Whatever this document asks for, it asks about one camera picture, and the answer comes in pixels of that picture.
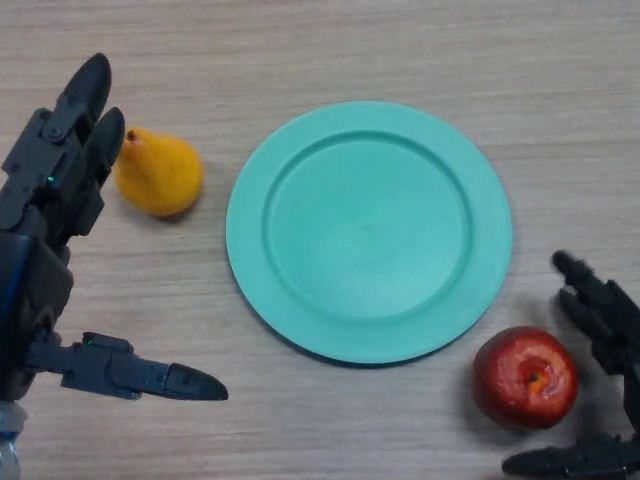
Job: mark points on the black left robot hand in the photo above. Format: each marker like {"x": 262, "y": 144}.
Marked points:
{"x": 40, "y": 190}

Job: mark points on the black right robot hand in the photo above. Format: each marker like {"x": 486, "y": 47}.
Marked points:
{"x": 607, "y": 320}

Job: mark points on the red apple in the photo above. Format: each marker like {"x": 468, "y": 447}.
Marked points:
{"x": 515, "y": 375}

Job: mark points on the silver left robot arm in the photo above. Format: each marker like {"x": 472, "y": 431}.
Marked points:
{"x": 7, "y": 445}

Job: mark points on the green round plate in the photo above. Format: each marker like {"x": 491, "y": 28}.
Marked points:
{"x": 370, "y": 235}

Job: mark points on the yellow pear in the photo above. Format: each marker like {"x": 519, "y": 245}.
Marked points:
{"x": 160, "y": 177}

